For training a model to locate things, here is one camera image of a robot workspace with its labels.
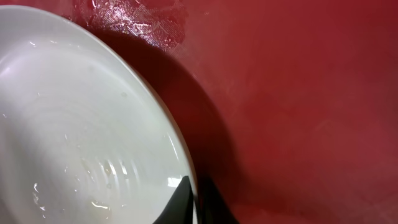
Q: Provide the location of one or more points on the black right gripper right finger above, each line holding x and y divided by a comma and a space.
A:
214, 209

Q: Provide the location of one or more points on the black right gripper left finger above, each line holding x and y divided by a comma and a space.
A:
179, 209

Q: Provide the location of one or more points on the white plate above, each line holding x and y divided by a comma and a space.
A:
84, 139

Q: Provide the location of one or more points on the red plastic tray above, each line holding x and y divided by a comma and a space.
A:
289, 107

